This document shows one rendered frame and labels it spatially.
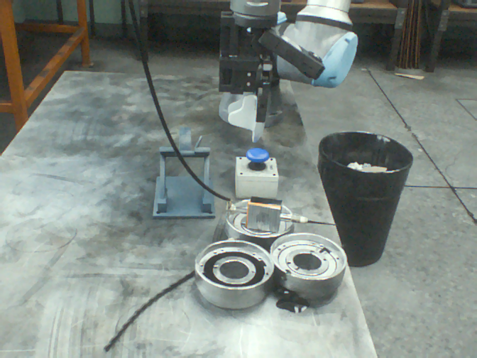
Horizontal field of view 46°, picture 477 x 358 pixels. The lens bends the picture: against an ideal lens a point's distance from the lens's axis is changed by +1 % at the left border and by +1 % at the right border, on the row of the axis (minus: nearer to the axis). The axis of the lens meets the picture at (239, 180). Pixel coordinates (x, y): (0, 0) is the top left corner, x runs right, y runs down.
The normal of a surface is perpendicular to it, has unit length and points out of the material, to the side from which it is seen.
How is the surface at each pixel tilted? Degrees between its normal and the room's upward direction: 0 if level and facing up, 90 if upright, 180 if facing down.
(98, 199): 0
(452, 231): 0
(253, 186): 90
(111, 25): 89
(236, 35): 90
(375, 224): 94
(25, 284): 0
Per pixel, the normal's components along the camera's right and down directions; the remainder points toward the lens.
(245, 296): 0.25, 0.49
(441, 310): 0.05, -0.87
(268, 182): 0.03, 0.49
